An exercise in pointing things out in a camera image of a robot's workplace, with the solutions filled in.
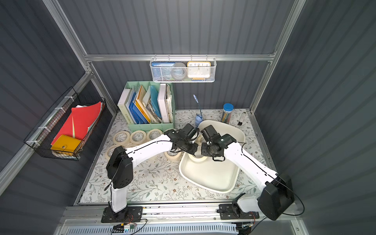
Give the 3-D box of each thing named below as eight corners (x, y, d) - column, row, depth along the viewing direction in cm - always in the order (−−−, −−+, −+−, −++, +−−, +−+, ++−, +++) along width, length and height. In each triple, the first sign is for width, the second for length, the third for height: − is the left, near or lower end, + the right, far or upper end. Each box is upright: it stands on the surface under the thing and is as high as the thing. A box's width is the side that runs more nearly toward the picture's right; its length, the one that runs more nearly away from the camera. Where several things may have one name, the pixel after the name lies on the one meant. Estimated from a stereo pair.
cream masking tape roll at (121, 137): (112, 145, 102) (110, 142, 100) (117, 133, 109) (115, 130, 106) (128, 145, 102) (127, 142, 100) (132, 133, 109) (130, 130, 106)
